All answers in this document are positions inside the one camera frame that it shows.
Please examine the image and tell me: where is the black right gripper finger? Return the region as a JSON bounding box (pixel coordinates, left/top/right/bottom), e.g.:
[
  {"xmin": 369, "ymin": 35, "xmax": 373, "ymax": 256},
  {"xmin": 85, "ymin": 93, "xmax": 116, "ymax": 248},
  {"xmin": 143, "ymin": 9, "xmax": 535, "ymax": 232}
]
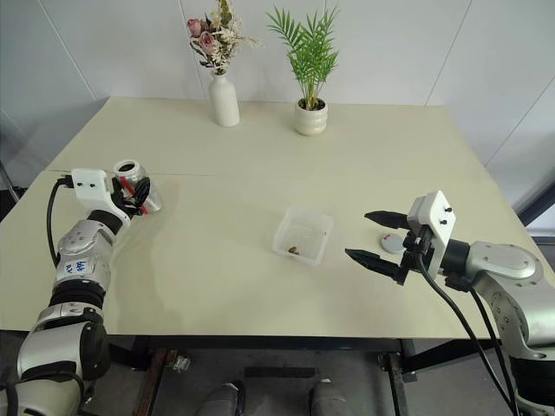
[
  {"xmin": 344, "ymin": 249, "xmax": 403, "ymax": 283},
  {"xmin": 364, "ymin": 211, "xmax": 411, "ymax": 231}
]

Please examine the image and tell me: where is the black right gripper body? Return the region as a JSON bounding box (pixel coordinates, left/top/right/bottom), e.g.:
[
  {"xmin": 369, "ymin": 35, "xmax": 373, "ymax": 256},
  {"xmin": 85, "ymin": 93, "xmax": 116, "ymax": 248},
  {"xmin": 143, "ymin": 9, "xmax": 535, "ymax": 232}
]
[{"xmin": 395, "ymin": 229, "xmax": 434, "ymax": 286}]

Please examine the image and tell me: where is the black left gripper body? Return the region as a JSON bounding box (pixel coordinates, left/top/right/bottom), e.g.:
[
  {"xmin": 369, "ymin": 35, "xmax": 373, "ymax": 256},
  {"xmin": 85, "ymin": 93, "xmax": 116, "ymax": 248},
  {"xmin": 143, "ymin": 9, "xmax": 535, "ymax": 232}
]
[{"xmin": 110, "ymin": 179, "xmax": 147, "ymax": 218}]

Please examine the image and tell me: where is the small white round lid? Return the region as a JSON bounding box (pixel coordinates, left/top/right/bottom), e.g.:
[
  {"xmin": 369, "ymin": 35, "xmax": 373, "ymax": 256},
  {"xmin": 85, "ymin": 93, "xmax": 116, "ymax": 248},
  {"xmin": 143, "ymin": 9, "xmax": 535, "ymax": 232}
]
[{"xmin": 377, "ymin": 232, "xmax": 405, "ymax": 255}]

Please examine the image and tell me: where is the clear plastic square container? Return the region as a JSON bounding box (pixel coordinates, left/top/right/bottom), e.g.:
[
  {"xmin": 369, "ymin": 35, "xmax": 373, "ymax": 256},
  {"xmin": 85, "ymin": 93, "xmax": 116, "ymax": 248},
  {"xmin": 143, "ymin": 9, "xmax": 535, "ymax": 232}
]
[{"xmin": 271, "ymin": 206, "xmax": 335, "ymax": 266}]

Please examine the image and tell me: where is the white ceramic vase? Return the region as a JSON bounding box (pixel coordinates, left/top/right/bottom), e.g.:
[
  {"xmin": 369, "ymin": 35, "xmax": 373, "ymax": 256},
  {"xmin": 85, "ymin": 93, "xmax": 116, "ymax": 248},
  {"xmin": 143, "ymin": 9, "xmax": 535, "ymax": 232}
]
[{"xmin": 208, "ymin": 71, "xmax": 241, "ymax": 128}]

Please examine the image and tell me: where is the white ribbed plant pot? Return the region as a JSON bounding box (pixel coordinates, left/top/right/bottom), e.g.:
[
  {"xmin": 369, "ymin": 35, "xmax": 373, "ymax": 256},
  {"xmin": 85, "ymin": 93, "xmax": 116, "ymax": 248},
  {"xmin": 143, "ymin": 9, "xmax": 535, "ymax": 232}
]
[{"xmin": 294, "ymin": 98, "xmax": 330, "ymax": 137}]

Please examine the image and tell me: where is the dark grey rounded shape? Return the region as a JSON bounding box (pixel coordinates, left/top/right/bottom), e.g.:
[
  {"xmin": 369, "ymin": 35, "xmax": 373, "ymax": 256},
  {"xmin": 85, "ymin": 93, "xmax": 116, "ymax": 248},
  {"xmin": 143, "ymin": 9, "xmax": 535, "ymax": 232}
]
[
  {"xmin": 202, "ymin": 380, "xmax": 246, "ymax": 416},
  {"xmin": 309, "ymin": 378, "xmax": 344, "ymax": 416}
]

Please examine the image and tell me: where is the black flat bar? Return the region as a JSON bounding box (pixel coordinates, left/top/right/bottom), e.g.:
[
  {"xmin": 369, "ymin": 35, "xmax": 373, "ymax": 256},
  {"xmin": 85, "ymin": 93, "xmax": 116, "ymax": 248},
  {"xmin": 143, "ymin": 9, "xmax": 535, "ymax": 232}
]
[{"xmin": 244, "ymin": 367, "xmax": 317, "ymax": 379}]

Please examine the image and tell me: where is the dried pink flower bouquet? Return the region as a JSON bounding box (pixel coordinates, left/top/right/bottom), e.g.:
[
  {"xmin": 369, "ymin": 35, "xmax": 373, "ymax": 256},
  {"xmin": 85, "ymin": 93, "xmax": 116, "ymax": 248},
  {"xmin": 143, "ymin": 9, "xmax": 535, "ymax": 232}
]
[{"xmin": 186, "ymin": 0, "xmax": 264, "ymax": 77}]

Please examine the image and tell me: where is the green palm plant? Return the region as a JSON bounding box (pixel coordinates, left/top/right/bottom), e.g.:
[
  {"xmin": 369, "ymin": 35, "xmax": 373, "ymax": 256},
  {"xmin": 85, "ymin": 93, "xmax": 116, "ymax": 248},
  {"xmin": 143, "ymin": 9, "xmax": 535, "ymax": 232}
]
[{"xmin": 265, "ymin": 4, "xmax": 342, "ymax": 110}]

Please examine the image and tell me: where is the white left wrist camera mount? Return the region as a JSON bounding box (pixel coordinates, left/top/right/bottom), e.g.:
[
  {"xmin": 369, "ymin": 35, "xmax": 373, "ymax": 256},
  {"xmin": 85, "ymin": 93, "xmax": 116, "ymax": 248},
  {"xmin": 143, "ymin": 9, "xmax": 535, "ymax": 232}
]
[{"xmin": 71, "ymin": 168, "xmax": 131, "ymax": 222}]

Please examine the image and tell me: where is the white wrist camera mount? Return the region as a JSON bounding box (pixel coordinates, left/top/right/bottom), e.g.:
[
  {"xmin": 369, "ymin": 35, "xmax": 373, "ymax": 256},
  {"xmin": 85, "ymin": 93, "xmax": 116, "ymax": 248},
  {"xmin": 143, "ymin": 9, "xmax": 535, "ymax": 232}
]
[
  {"xmin": 407, "ymin": 190, "xmax": 459, "ymax": 270},
  {"xmin": 71, "ymin": 168, "xmax": 131, "ymax": 222}
]

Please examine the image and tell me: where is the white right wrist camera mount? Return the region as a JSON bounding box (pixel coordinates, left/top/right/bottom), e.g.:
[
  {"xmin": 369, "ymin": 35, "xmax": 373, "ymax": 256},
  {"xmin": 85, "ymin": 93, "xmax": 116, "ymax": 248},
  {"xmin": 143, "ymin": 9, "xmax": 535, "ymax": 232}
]
[{"xmin": 407, "ymin": 190, "xmax": 459, "ymax": 270}]

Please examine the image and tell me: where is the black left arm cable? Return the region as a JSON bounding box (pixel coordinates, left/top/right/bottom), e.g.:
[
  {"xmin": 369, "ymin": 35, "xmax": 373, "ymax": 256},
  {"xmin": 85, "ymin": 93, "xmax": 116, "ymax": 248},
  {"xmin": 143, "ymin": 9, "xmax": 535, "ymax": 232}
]
[{"xmin": 46, "ymin": 172, "xmax": 75, "ymax": 268}]

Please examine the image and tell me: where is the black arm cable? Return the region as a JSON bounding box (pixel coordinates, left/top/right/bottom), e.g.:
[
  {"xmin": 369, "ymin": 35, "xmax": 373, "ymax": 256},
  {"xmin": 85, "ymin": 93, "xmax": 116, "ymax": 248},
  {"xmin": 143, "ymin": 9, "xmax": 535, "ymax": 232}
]
[
  {"xmin": 415, "ymin": 236, "xmax": 520, "ymax": 416},
  {"xmin": 467, "ymin": 288, "xmax": 515, "ymax": 391},
  {"xmin": 46, "ymin": 172, "xmax": 75, "ymax": 268}
]

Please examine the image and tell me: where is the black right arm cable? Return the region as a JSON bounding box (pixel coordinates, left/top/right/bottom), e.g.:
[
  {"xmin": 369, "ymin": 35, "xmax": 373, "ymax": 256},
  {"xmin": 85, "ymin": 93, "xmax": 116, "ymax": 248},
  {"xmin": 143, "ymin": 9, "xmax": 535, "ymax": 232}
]
[
  {"xmin": 467, "ymin": 288, "xmax": 515, "ymax": 391},
  {"xmin": 415, "ymin": 236, "xmax": 520, "ymax": 416}
]

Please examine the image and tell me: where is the black metal table frame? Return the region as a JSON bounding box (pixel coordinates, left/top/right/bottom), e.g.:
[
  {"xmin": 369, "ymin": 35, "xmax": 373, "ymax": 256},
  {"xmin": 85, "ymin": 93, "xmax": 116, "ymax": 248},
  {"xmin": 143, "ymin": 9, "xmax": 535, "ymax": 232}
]
[{"xmin": 103, "ymin": 335, "xmax": 504, "ymax": 416}]

